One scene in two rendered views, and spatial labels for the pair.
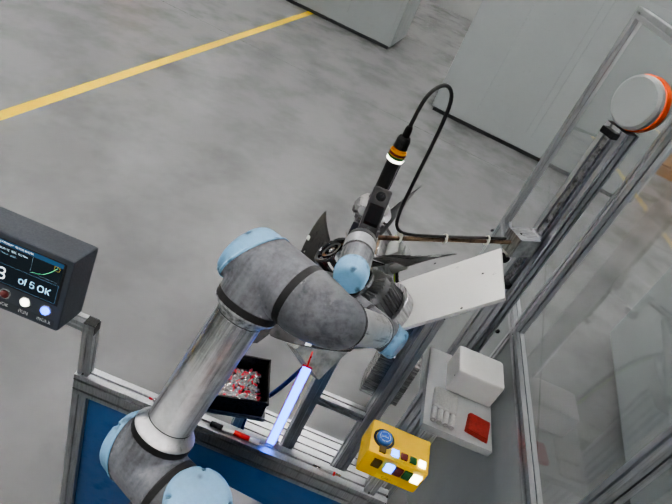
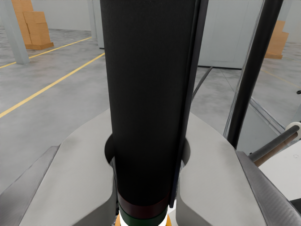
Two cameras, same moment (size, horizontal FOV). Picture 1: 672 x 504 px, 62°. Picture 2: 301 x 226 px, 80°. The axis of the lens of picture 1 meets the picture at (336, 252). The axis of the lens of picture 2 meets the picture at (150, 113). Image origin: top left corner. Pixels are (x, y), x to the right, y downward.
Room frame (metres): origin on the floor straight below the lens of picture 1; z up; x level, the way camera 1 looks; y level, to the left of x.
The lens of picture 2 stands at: (1.21, -0.04, 1.54)
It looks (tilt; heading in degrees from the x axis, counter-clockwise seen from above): 31 degrees down; 1
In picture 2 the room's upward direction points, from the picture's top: 2 degrees clockwise
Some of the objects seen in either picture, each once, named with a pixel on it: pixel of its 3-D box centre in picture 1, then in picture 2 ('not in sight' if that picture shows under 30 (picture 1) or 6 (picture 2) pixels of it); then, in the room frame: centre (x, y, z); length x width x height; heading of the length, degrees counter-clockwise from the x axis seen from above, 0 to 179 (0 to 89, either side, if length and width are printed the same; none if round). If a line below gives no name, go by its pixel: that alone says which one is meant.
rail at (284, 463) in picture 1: (231, 441); not in sight; (0.92, 0.05, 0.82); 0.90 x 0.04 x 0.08; 92
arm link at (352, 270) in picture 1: (352, 267); not in sight; (1.01, -0.05, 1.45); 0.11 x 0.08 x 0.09; 2
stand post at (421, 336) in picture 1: (371, 415); not in sight; (1.43, -0.37, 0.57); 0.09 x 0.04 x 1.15; 2
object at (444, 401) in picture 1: (444, 407); not in sight; (1.32, -0.53, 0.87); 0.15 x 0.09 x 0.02; 178
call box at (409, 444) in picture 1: (392, 456); not in sight; (0.93, -0.35, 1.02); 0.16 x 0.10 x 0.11; 92
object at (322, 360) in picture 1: (319, 344); not in sight; (1.23, -0.07, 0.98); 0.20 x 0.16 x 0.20; 92
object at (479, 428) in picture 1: (478, 427); not in sight; (1.31, -0.65, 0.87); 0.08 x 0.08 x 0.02; 82
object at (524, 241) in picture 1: (521, 242); not in sight; (1.66, -0.54, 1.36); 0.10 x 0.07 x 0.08; 127
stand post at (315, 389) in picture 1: (304, 410); not in sight; (1.42, -0.14, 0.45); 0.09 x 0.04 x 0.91; 2
